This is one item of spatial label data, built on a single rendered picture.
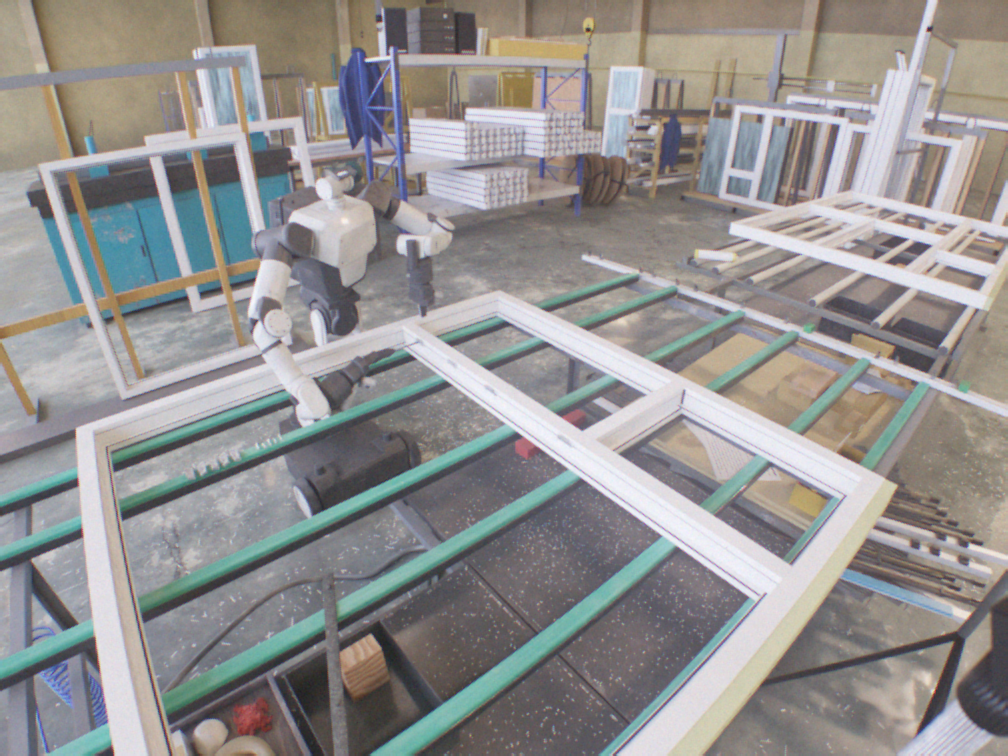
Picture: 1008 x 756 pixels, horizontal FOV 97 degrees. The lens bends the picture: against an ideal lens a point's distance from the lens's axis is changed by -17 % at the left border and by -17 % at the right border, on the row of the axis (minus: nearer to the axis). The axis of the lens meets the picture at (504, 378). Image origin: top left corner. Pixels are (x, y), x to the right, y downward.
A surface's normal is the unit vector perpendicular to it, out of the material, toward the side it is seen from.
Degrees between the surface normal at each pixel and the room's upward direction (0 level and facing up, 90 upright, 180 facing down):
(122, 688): 0
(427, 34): 90
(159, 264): 90
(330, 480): 45
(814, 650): 0
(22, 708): 0
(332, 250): 96
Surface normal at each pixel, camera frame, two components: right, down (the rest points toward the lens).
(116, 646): 0.00, -0.86
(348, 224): 0.73, -0.26
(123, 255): 0.63, 0.40
